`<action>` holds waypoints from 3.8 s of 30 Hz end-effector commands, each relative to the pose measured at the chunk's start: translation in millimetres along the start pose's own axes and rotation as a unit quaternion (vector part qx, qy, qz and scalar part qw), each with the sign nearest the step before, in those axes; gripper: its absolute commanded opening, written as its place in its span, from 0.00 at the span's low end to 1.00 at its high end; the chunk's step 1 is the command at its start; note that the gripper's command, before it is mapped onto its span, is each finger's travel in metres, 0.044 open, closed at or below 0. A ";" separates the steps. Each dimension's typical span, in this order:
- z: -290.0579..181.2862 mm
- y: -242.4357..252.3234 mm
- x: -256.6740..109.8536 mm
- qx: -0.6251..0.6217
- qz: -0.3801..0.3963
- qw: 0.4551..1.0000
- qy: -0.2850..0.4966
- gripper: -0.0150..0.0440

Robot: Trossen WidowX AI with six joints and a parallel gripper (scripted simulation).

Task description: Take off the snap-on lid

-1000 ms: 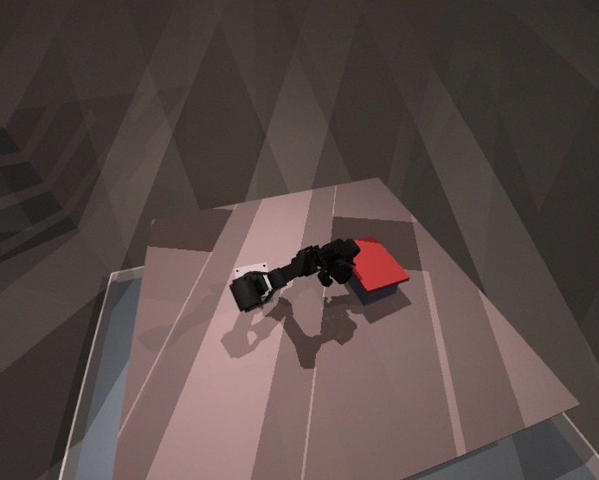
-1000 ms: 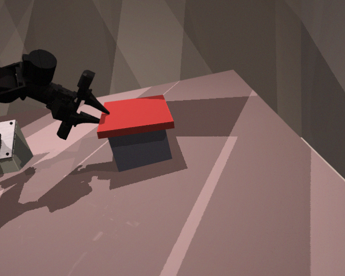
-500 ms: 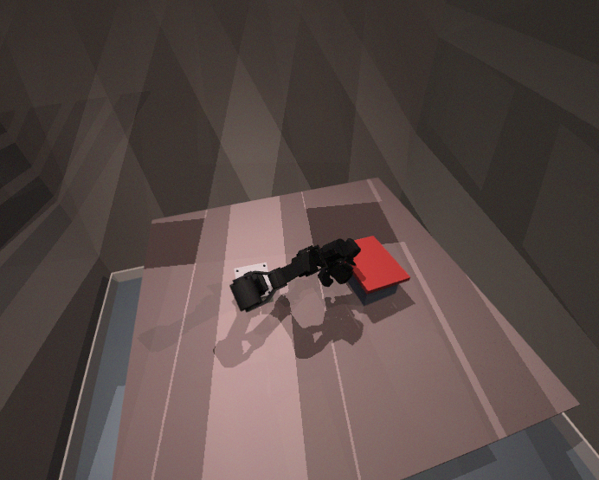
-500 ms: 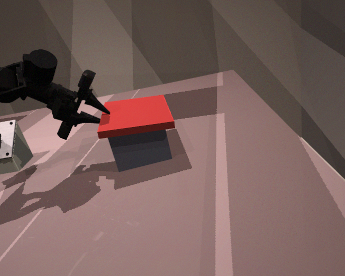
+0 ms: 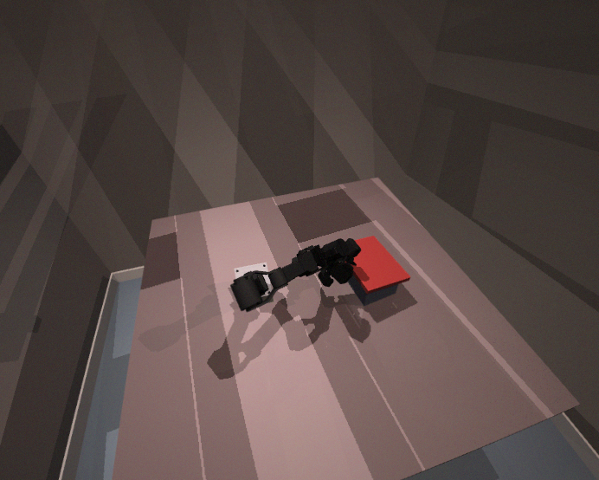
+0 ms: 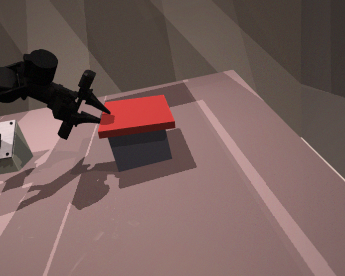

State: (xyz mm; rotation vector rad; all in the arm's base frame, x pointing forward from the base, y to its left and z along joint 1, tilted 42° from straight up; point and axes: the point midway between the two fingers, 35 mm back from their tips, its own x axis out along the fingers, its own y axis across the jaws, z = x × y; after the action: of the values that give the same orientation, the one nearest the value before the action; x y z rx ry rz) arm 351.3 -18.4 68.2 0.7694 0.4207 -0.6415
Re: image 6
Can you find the red lid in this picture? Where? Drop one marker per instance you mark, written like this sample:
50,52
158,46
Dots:
135,116

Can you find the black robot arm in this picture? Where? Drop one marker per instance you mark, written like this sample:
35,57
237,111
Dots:
34,79

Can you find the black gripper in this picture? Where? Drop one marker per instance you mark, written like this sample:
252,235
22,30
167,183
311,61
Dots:
84,93

